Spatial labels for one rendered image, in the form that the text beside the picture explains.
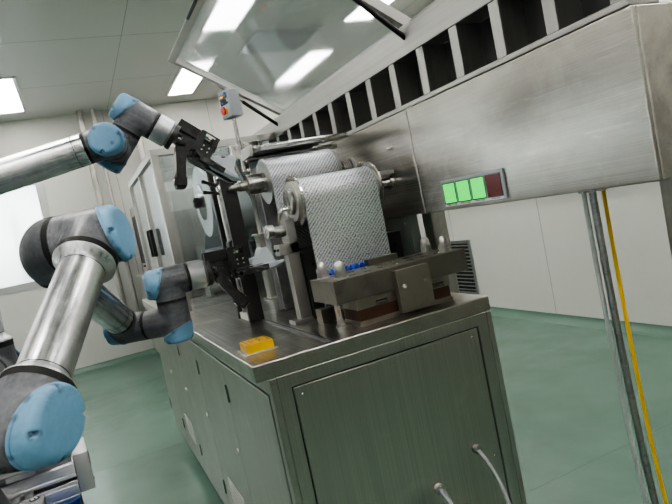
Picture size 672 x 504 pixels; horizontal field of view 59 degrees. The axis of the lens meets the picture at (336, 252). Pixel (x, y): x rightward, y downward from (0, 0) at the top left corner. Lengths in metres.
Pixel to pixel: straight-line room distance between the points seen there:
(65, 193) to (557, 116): 6.30
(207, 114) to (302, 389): 6.24
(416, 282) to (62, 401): 0.91
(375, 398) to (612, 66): 0.88
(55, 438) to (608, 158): 1.03
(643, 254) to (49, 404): 3.80
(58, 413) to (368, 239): 1.03
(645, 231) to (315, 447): 3.16
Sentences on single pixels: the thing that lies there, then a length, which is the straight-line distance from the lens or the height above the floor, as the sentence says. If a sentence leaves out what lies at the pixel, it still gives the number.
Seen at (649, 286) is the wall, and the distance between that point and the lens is 4.31.
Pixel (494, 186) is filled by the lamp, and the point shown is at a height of 1.18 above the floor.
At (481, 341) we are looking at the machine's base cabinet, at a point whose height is 0.79.
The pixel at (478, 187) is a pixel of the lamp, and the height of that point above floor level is 1.19.
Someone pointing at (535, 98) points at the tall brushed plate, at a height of 1.34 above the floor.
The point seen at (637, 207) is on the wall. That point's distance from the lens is 4.23.
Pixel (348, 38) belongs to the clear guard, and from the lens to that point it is 1.93.
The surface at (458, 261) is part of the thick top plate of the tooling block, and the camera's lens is 1.64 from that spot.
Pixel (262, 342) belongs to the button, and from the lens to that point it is 1.48.
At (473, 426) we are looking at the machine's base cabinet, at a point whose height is 0.58.
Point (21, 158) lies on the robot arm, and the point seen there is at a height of 1.45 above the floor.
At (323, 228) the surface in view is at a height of 1.16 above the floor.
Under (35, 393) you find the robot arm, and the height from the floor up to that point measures 1.03.
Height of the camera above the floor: 1.21
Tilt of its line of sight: 4 degrees down
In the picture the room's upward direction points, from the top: 12 degrees counter-clockwise
